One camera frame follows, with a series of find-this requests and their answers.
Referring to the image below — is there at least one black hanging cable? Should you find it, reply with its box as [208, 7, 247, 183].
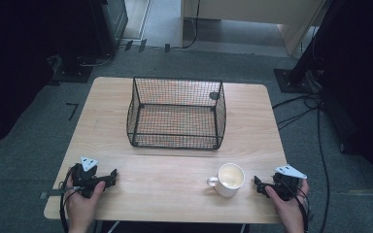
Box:
[170, 0, 202, 50]

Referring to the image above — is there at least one beige desk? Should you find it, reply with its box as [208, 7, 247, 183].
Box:
[180, 0, 327, 58]

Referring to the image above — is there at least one black stand base plate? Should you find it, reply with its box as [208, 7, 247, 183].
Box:
[47, 53, 95, 85]

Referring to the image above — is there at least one grey strip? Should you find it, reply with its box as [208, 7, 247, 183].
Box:
[39, 188, 76, 200]

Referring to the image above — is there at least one black floor cable bundle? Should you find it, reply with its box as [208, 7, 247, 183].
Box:
[271, 92, 325, 131]

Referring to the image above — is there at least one person's right hand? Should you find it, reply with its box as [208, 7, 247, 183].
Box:
[264, 178, 311, 233]

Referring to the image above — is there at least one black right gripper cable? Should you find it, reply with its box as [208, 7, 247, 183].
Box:
[281, 181, 312, 233]

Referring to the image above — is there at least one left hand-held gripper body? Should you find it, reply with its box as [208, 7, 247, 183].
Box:
[70, 155, 109, 199]

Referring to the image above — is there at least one dark curtain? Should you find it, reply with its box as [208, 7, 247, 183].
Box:
[0, 0, 93, 153]
[319, 0, 373, 195]

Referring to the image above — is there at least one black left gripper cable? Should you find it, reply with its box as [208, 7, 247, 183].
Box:
[58, 163, 83, 233]

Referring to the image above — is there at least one person's left hand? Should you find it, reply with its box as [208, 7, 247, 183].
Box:
[64, 167, 107, 233]

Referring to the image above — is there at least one white cup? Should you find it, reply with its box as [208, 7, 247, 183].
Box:
[206, 162, 247, 199]

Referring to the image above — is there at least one black metal stand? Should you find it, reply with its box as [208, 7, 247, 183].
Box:
[273, 0, 341, 95]

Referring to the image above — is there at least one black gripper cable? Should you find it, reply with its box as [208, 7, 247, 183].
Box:
[58, 163, 83, 233]
[281, 181, 312, 233]

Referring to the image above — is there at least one black wire mesh basket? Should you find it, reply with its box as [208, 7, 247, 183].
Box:
[125, 76, 227, 150]

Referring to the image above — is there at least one black cabinet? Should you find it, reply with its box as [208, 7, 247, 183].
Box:
[88, 0, 129, 57]

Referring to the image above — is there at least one long black floor cable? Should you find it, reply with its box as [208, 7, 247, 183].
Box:
[316, 105, 332, 233]

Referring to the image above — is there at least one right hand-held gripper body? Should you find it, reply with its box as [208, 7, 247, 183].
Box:
[271, 164, 308, 202]

